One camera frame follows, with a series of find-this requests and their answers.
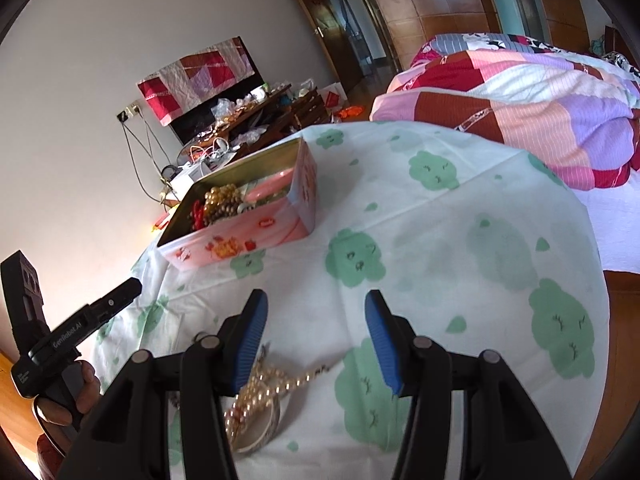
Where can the cow print blanket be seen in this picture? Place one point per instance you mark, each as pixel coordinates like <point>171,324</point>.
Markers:
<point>480,39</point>

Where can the black television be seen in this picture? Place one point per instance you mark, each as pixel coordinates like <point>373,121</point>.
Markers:
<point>192,122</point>

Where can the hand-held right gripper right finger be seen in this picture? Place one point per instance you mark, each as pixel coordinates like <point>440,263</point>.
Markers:
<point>382,330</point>

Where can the silver bangle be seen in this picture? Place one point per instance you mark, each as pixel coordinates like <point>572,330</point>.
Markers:
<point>260,440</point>

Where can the pink patchwork quilt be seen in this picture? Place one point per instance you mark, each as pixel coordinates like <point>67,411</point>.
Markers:
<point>525,100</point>

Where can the person's left hand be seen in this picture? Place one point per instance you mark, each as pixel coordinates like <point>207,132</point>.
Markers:
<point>89,385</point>

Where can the wooden door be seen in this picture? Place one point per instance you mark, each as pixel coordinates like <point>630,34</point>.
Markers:
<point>335,45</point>

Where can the wooden television cabinet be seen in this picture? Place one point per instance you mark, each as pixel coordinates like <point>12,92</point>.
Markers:
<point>305,110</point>

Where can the wall socket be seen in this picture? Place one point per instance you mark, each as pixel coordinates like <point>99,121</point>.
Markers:
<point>129,111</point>

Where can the white bed sheet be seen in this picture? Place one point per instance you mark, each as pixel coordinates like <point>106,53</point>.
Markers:
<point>615,230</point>

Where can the white box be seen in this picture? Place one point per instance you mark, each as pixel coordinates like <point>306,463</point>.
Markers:
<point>187,177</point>

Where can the orange object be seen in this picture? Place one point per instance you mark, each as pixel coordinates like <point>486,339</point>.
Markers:
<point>350,111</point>

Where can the pink bangle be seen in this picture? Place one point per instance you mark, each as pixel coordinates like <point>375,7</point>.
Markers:
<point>270,182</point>

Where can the brown wooden wardrobe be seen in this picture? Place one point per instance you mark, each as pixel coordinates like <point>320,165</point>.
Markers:
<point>440,5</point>

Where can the red canister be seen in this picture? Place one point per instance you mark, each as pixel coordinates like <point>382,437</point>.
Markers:
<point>159,223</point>

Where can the red patchwork cover cloth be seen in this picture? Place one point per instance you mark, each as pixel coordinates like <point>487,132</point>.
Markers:
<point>200,80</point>

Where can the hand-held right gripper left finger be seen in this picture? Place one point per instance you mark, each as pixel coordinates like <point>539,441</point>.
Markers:
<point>250,330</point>

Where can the teal cloth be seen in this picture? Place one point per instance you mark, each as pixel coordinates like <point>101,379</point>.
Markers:
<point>598,46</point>

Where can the white and red paper bag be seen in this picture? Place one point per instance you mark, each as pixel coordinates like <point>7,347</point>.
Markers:
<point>332,97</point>

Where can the white cloud print tablecloth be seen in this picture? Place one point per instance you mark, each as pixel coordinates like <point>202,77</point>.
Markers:
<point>450,260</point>

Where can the pink tin box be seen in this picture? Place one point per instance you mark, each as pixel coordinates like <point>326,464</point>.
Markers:
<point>280,230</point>

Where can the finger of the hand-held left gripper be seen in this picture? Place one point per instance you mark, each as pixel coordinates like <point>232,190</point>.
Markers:
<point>117,297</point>

